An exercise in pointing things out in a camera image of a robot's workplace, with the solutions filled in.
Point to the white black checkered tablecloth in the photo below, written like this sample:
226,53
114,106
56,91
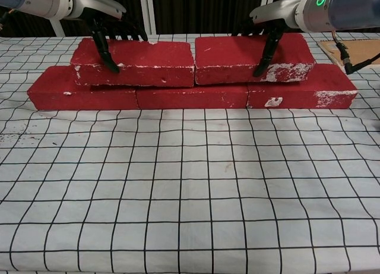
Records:
190,196

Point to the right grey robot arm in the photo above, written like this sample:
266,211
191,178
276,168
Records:
341,9

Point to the red brick with white scuffed corner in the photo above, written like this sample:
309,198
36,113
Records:
231,54

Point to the plain red brick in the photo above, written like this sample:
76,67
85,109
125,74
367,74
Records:
53,89

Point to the red brick with cracked edge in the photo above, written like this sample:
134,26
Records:
193,98

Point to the red brick with white curl mark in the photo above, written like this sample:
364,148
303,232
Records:
332,81

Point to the brown kraft spiral notebook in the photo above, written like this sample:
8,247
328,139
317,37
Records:
362,51

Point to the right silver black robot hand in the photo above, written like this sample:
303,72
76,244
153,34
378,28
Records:
279,12

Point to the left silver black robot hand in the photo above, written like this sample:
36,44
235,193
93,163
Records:
89,3

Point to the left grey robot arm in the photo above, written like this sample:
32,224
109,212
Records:
35,0

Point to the red brick with small dent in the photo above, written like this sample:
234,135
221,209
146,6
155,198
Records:
148,57

